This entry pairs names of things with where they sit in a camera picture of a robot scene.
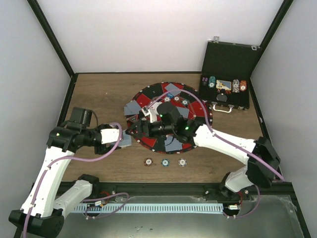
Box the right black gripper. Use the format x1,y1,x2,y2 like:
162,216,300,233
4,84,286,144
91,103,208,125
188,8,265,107
126,120,175,140

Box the dealt blue playing card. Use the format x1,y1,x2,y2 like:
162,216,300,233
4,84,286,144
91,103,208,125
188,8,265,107
124,106,135,116

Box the blue card seat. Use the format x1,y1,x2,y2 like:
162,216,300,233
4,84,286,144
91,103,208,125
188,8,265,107
164,136,177,151
165,83,181,97
126,100,142,114

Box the red poker chip stack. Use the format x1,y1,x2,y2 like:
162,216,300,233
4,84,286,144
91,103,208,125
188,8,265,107
144,158,153,167

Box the teal poker chip stack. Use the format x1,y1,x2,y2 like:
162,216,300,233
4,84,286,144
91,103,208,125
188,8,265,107
161,159,170,167

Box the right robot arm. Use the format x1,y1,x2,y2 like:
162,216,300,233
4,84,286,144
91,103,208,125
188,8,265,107
126,102,283,200

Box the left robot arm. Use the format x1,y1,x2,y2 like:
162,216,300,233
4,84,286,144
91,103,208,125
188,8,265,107
8,107,122,238

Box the round red black poker mat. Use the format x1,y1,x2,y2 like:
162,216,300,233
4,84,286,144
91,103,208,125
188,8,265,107
126,82,212,154

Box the teal chips in case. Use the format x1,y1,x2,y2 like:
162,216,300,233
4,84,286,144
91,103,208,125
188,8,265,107
208,76,216,88

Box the black round button in case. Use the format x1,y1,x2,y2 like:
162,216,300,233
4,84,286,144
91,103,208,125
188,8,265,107
216,93,227,102

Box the card box in case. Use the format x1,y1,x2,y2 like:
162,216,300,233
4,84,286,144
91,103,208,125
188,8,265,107
216,80,232,91

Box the black poker chip case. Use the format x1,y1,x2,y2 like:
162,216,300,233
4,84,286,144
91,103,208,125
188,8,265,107
198,39,262,110

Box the grey chips in case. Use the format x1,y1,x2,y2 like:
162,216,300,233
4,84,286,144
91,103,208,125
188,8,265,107
232,79,240,93

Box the orange chips in case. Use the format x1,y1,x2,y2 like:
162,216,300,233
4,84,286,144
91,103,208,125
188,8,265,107
239,80,247,92

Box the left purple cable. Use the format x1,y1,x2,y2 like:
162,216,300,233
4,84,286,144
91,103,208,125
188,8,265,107
23,122,131,238

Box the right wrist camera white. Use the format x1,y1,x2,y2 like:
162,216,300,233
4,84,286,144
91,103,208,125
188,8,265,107
142,107,158,123

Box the light blue slotted rail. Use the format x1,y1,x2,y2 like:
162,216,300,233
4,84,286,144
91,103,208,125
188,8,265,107
72,203,223,214

